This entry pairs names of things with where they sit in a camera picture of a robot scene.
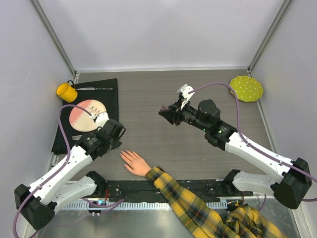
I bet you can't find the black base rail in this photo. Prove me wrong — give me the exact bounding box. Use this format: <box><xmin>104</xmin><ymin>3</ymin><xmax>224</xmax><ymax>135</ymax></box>
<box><xmin>106</xmin><ymin>179</ymin><xmax>254</xmax><ymax>203</ymax></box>

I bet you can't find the mannequin hand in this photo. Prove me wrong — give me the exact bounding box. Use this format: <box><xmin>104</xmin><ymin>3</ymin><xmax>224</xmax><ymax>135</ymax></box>
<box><xmin>120</xmin><ymin>150</ymin><xmax>152</xmax><ymax>177</ymax></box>

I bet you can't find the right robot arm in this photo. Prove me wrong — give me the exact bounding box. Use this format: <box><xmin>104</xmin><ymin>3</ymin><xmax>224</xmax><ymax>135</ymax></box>
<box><xmin>159</xmin><ymin>99</ymin><xmax>312</xmax><ymax>209</ymax></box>

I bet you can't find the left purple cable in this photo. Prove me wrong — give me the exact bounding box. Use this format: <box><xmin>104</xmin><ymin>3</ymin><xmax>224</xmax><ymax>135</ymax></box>
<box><xmin>12</xmin><ymin>104</ymin><xmax>94</xmax><ymax>238</ymax></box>

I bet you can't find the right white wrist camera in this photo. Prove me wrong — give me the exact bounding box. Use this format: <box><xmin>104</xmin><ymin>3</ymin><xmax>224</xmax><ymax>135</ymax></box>
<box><xmin>177</xmin><ymin>84</ymin><xmax>194</xmax><ymax>110</ymax></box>

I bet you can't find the green dotted plate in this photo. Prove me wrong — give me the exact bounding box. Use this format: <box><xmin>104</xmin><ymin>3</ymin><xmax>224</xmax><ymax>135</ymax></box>
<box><xmin>229</xmin><ymin>76</ymin><xmax>264</xmax><ymax>102</ymax></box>

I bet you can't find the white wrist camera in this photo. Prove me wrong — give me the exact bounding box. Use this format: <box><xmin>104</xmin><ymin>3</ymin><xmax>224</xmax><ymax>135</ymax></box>
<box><xmin>177</xmin><ymin>84</ymin><xmax>194</xmax><ymax>110</ymax></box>
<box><xmin>90</xmin><ymin>112</ymin><xmax>109</xmax><ymax>128</ymax></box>

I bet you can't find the silver fork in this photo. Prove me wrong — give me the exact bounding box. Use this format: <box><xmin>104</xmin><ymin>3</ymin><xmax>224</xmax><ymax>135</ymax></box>
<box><xmin>71</xmin><ymin>135</ymin><xmax>82</xmax><ymax>141</ymax></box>

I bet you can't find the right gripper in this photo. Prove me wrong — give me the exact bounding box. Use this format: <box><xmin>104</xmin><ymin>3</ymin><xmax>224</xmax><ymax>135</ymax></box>
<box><xmin>160</xmin><ymin>97</ymin><xmax>210</xmax><ymax>132</ymax></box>

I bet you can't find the yellow mug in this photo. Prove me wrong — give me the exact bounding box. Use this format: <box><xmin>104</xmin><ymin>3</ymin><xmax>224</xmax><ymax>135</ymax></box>
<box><xmin>56</xmin><ymin>80</ymin><xmax>78</xmax><ymax>103</ymax></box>

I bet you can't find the pink cream plate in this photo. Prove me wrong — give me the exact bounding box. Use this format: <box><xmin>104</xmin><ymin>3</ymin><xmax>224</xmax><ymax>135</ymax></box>
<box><xmin>69</xmin><ymin>100</ymin><xmax>106</xmax><ymax>132</ymax></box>

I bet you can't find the purple nail polish bottle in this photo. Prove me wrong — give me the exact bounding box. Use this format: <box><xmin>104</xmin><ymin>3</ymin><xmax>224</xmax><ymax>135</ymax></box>
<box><xmin>160</xmin><ymin>105</ymin><xmax>169</xmax><ymax>111</ymax></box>

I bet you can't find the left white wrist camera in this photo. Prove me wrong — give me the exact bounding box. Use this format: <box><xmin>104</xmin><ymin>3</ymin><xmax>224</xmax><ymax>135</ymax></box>
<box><xmin>90</xmin><ymin>112</ymin><xmax>109</xmax><ymax>128</ymax></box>

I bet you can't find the black cloth mat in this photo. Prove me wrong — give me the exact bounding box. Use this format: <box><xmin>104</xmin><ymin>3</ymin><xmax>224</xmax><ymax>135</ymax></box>
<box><xmin>60</xmin><ymin>78</ymin><xmax>119</xmax><ymax>147</ymax></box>

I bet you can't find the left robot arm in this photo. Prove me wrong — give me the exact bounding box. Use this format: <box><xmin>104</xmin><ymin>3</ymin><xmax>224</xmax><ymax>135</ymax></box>
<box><xmin>14</xmin><ymin>119</ymin><xmax>126</xmax><ymax>231</ymax></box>

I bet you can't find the yellow plaid sleeve forearm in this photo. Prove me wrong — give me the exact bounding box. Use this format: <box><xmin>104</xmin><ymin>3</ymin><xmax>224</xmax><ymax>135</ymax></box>
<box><xmin>145</xmin><ymin>167</ymin><xmax>286</xmax><ymax>238</ymax></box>

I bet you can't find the black handled knife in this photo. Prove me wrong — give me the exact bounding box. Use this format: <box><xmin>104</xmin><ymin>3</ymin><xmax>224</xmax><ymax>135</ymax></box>
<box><xmin>76</xmin><ymin>87</ymin><xmax>114</xmax><ymax>91</ymax></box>

